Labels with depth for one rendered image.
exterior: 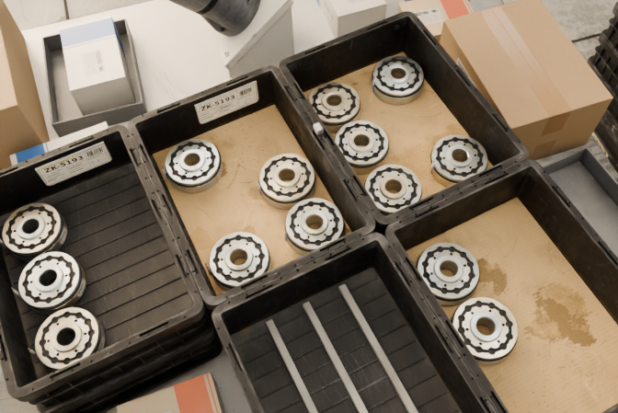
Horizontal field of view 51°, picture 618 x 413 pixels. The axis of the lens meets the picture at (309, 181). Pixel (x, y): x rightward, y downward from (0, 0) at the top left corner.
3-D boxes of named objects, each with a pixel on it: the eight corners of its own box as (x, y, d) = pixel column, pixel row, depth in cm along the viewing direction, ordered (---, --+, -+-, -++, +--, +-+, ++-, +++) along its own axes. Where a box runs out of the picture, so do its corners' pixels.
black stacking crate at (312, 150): (142, 158, 128) (126, 123, 118) (279, 102, 134) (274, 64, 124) (219, 334, 109) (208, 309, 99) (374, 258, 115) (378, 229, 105)
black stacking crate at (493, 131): (280, 101, 134) (276, 63, 124) (405, 51, 140) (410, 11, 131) (376, 258, 115) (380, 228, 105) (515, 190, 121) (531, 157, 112)
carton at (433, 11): (410, 62, 153) (414, 39, 147) (395, 26, 159) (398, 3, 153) (475, 49, 155) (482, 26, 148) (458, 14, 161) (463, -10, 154)
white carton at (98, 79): (72, 53, 157) (58, 26, 149) (121, 40, 159) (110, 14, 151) (83, 116, 147) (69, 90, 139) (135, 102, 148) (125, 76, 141)
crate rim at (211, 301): (128, 129, 119) (124, 120, 117) (275, 70, 126) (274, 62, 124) (210, 315, 100) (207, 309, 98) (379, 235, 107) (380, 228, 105)
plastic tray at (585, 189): (498, 195, 134) (504, 183, 129) (578, 159, 138) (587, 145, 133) (581, 308, 120) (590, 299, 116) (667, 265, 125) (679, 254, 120)
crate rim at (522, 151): (276, 70, 126) (275, 62, 124) (409, 17, 132) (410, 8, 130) (379, 235, 107) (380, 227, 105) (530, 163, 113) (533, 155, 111)
